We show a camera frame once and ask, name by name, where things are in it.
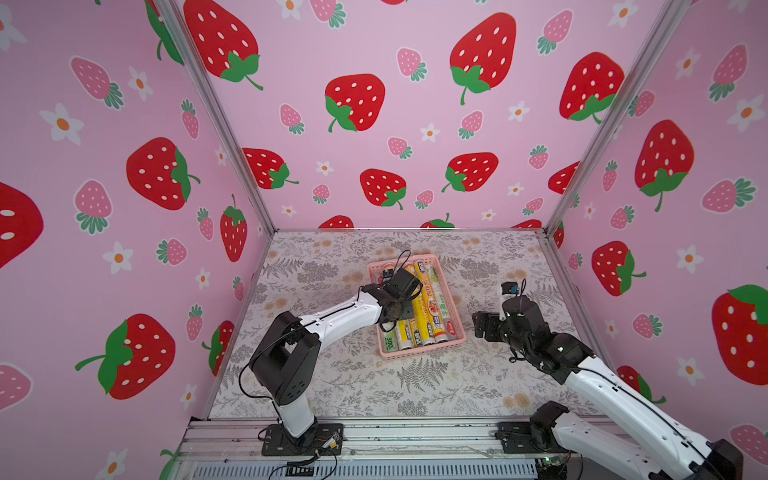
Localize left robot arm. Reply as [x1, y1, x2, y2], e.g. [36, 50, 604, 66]
[246, 268, 423, 444]

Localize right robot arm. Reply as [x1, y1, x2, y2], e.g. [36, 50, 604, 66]
[472, 295, 744, 479]

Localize pink plastic basket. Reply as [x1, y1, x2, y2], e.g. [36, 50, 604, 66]
[368, 254, 466, 359]

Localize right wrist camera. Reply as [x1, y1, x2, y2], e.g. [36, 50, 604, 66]
[501, 281, 520, 301]

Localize left camera black cable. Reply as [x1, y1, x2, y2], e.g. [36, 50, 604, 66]
[389, 249, 413, 280]

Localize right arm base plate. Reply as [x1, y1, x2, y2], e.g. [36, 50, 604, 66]
[494, 422, 569, 455]

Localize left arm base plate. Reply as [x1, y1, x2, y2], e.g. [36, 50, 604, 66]
[261, 423, 344, 457]

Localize aluminium front rail frame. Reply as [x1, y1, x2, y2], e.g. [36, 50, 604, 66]
[173, 415, 679, 480]

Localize right aluminium corner post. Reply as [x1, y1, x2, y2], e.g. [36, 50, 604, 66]
[543, 0, 690, 239]

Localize aluminium corner post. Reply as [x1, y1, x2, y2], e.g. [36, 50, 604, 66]
[157, 0, 276, 238]
[543, 0, 690, 239]

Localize left aluminium corner post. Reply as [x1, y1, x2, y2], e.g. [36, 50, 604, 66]
[157, 0, 276, 238]

